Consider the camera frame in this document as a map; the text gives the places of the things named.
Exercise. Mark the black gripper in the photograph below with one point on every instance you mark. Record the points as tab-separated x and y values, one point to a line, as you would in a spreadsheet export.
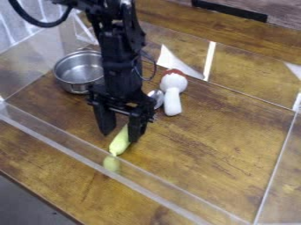
119	95

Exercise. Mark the green handled metal spoon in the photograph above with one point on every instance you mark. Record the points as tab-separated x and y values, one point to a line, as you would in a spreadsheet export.
120	143

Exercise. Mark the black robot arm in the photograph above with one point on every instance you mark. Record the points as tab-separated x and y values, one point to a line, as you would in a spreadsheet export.
120	39

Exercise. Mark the white red plush mushroom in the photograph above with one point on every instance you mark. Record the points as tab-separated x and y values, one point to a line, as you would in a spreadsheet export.
172	85

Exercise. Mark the small steel pot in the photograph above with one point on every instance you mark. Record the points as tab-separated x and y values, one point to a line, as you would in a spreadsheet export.
79	70

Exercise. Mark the black bar on table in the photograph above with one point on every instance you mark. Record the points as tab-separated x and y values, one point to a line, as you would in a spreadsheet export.
230	10

